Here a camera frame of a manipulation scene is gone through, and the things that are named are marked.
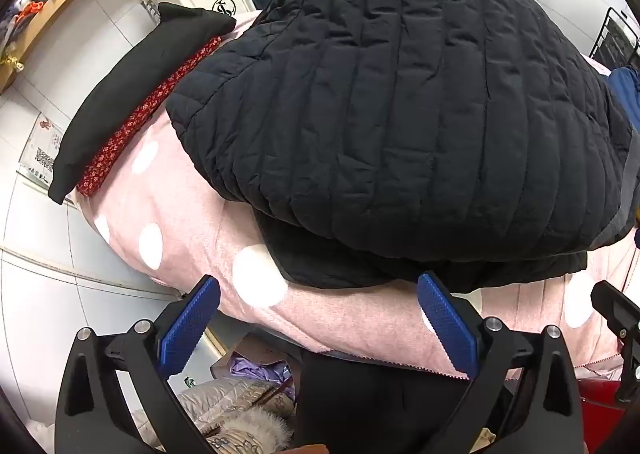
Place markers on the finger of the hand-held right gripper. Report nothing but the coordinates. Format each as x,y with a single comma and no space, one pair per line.
617,309

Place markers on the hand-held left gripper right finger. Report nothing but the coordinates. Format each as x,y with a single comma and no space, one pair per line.
447,321

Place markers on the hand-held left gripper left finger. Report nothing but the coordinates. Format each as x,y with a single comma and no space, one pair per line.
192,321

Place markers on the black quilted jacket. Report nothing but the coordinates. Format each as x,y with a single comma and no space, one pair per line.
400,108

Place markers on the cardboard box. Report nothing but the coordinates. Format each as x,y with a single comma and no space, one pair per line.
252,346

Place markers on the purple cloth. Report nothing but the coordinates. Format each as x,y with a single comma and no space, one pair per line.
260,370

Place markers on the pink polka dot bed sheet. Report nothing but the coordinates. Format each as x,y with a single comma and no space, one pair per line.
200,234

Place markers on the beige quilted fur-trimmed coat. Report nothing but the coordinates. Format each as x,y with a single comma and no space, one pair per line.
230,409

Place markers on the red object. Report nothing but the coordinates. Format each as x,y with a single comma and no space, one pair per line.
602,414

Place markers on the dark cloth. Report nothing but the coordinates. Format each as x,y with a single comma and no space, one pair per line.
380,409

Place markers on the red floral cloth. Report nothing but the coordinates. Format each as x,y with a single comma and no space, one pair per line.
135,123

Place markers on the navy blue cloth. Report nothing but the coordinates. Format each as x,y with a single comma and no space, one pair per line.
625,93

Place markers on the printed paper sheet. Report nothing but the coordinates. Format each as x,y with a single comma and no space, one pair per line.
45,148

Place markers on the black folded cloth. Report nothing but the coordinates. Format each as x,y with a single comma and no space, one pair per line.
115,93

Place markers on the wooden shelf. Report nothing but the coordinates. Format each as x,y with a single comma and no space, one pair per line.
65,3

